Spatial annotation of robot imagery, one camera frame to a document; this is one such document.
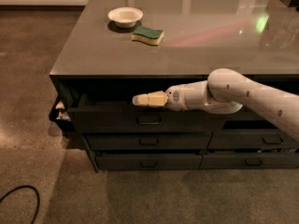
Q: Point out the black bin with trash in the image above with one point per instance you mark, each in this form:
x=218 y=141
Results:
x=59 y=116

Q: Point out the grey drawer cabinet frame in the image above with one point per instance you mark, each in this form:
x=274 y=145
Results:
x=257 y=38

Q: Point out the white paper bowl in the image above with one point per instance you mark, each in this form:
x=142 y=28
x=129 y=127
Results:
x=125 y=17

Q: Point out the grey drawer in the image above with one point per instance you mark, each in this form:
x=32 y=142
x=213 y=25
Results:
x=250 y=139
x=164 y=161
x=250 y=161
x=136 y=141
x=120 y=117

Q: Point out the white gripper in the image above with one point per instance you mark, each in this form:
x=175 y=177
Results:
x=175 y=97

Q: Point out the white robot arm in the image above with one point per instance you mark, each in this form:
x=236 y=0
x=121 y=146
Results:
x=224 y=92

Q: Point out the green and yellow sponge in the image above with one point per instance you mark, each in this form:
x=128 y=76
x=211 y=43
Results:
x=147 y=35

